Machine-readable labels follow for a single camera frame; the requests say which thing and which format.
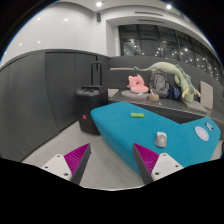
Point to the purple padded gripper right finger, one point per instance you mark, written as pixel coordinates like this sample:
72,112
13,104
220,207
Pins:
153,166

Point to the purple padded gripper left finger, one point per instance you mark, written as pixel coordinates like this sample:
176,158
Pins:
70,166

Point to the grey computer mouse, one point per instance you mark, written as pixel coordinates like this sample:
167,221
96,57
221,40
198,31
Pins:
161,140

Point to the small green rectangular object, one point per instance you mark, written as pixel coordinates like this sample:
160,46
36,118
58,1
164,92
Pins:
137,115

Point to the round white coaster disc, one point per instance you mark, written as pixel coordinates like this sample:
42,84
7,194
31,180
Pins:
201,133

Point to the small dark marker pen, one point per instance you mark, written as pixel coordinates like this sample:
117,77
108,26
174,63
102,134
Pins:
209,126

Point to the dark blue bag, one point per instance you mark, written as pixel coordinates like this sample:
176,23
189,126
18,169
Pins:
174,93

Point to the dark grey bench sofa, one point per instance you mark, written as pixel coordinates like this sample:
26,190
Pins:
116,79

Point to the grey backpack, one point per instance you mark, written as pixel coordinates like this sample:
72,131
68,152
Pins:
158,83

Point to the pink plush toy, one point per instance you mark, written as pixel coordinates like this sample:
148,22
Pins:
137,85

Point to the beige square cushion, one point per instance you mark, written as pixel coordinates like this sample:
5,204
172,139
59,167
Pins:
206,98

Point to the green dragon plush toy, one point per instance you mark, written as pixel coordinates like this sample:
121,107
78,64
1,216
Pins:
182,79

